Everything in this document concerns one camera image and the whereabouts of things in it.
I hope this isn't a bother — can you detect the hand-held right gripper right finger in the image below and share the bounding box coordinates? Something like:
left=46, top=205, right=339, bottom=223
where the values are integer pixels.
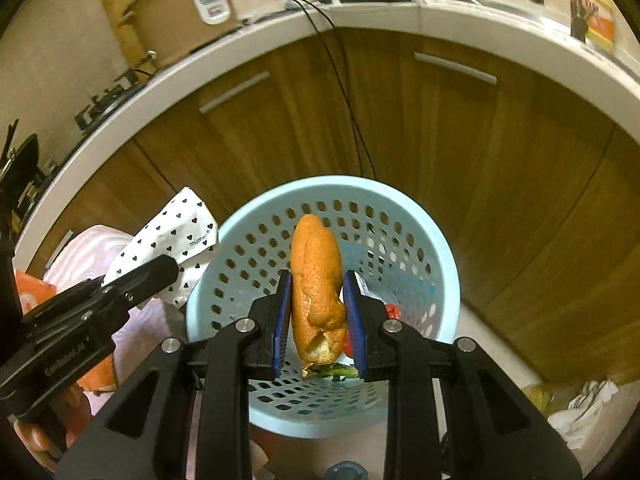
left=342, top=270, right=583, bottom=480

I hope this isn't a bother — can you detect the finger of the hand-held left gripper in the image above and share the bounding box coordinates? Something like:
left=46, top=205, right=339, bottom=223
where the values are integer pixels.
left=100, top=255, right=180, bottom=311

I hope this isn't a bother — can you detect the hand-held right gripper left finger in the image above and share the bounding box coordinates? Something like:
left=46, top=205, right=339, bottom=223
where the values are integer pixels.
left=57, top=270, right=293, bottom=480

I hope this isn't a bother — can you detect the orange plastic bag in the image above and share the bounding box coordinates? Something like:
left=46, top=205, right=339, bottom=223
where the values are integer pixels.
left=342, top=302, right=403, bottom=358

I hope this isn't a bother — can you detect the bread roll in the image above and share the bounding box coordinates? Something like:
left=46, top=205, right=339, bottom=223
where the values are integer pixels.
left=291, top=214, right=347, bottom=366

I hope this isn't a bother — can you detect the white heart-print paper bag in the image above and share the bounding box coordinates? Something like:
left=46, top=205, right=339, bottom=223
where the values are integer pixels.
left=102, top=186, right=221, bottom=308

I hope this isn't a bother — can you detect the light blue perforated basket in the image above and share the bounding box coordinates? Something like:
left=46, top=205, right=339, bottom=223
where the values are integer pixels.
left=185, top=175, right=461, bottom=440

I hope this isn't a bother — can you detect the person's left hand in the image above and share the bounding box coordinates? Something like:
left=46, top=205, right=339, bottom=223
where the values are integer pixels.
left=12, top=382, right=93, bottom=461

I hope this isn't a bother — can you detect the green vegetable scrap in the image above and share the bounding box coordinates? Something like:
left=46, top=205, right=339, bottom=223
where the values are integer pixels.
left=302, top=362, right=360, bottom=381

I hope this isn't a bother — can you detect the pink printed blanket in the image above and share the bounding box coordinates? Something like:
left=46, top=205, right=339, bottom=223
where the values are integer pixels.
left=45, top=225, right=173, bottom=411

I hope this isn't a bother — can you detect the blue-grey round object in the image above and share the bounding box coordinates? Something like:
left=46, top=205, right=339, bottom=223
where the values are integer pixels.
left=325, top=460, right=368, bottom=480

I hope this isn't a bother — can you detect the black wok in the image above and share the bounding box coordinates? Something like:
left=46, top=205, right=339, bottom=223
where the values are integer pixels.
left=0, top=120, right=41, bottom=196

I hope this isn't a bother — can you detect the black gas stove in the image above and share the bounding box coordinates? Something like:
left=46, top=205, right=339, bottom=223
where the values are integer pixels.
left=75, top=67, right=151, bottom=133

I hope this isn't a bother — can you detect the wooden base cabinet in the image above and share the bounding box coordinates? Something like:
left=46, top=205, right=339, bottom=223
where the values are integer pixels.
left=20, top=27, right=640, bottom=386

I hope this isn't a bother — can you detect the yellow plastic item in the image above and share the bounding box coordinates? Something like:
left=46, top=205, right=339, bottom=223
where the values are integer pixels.
left=522, top=384, right=556, bottom=411

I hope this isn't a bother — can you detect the white plastic bag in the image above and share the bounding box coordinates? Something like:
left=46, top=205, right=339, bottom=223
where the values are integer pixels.
left=547, top=380, right=621, bottom=453

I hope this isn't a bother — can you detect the beige rice cooker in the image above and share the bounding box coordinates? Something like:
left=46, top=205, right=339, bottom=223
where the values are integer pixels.
left=122, top=0, right=238, bottom=68

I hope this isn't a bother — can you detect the wooden cutting board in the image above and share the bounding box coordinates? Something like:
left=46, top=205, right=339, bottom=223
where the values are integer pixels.
left=101, top=0, right=186, bottom=67

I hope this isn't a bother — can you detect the metal faucet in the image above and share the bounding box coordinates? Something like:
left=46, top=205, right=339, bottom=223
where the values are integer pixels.
left=567, top=0, right=588, bottom=41

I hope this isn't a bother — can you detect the yellow detergent bottle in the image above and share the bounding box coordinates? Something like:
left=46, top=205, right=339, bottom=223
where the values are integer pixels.
left=580, top=0, right=616, bottom=53

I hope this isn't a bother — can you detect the metal cabinet handle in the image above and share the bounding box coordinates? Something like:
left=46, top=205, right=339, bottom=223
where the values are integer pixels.
left=199, top=71, right=271, bottom=113
left=414, top=51, right=497, bottom=86
left=46, top=230, right=73, bottom=268

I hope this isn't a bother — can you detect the black power cable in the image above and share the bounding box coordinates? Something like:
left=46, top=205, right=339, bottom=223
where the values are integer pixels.
left=220, top=0, right=378, bottom=181

